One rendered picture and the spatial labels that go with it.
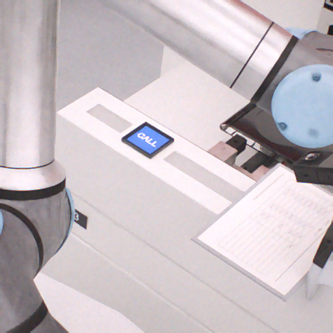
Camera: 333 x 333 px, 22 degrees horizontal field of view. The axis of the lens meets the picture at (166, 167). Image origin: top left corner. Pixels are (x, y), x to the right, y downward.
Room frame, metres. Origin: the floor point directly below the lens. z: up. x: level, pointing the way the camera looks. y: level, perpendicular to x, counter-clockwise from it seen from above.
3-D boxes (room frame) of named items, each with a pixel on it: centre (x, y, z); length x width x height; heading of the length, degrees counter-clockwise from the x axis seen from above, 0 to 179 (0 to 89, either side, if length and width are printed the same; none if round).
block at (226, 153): (1.00, -0.07, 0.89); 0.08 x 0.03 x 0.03; 147
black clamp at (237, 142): (1.05, -0.10, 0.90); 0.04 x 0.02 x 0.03; 147
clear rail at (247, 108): (1.24, -0.18, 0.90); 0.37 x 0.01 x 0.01; 147
